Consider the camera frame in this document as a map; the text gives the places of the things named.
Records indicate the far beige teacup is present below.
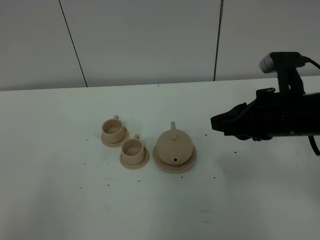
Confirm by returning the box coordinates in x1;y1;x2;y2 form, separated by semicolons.
101;115;125;144

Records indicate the beige ceramic teapot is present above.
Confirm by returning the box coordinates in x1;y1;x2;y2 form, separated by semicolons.
155;121;194;166

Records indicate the large beige teapot saucer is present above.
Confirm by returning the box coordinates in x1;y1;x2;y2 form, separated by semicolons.
152;146;197;174

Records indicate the small beige saucer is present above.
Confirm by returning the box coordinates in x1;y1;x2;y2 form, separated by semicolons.
119;148;150;170
100;127;130;148

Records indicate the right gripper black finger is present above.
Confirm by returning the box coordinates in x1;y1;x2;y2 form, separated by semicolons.
210;102;253;137

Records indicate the near small beige saucer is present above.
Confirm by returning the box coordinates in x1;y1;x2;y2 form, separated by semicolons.
119;148;150;170

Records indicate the far small beige saucer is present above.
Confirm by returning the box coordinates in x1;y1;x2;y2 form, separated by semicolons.
100;127;130;148

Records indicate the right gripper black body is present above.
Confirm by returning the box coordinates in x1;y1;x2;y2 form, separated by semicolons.
246;88;320;141

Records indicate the near beige teacup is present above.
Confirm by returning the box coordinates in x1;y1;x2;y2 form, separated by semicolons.
121;134;146;166

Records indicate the beige teacup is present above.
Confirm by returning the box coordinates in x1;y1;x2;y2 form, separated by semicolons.
101;115;125;144
121;134;146;166

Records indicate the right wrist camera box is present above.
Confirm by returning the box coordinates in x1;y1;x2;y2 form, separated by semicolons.
259;52;307;95

